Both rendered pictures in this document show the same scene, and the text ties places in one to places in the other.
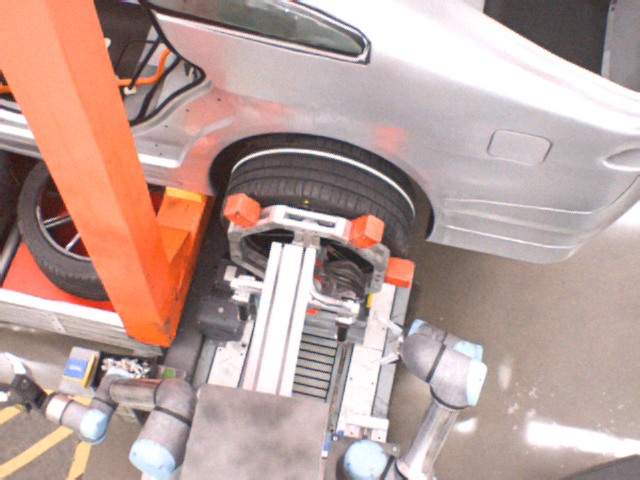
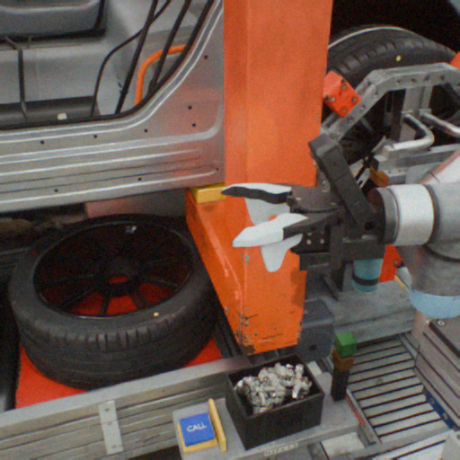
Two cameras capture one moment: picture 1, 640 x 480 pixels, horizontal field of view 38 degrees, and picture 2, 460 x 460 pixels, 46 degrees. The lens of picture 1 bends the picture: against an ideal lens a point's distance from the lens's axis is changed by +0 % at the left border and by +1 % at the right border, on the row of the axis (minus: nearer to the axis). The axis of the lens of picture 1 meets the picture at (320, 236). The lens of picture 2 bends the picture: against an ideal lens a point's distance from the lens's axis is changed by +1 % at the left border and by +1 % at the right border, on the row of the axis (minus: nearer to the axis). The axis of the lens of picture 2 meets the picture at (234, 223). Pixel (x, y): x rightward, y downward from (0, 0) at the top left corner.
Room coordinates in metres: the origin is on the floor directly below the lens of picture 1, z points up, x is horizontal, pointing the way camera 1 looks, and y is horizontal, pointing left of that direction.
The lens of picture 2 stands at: (0.22, 1.12, 1.57)
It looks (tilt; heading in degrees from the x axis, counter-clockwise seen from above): 33 degrees down; 334
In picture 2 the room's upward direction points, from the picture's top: straight up
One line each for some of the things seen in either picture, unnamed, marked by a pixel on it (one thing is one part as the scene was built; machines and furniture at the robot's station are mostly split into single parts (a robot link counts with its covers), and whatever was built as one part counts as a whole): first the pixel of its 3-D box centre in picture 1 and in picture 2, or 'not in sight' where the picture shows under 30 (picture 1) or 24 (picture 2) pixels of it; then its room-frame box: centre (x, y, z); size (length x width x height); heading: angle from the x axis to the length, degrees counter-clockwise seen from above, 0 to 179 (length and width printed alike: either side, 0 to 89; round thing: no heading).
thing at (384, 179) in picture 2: (244, 290); (387, 175); (1.14, 0.24, 0.93); 0.09 x 0.05 x 0.05; 171
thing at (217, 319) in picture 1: (232, 292); (287, 318); (1.40, 0.34, 0.26); 0.42 x 0.18 x 0.35; 171
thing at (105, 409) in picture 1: (93, 422); (438, 267); (0.63, 0.61, 1.12); 0.11 x 0.08 x 0.11; 160
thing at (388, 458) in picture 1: (366, 463); not in sight; (0.59, -0.18, 0.98); 0.13 x 0.12 x 0.14; 67
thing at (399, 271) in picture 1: (398, 272); not in sight; (1.27, -0.28, 0.85); 0.09 x 0.08 x 0.07; 81
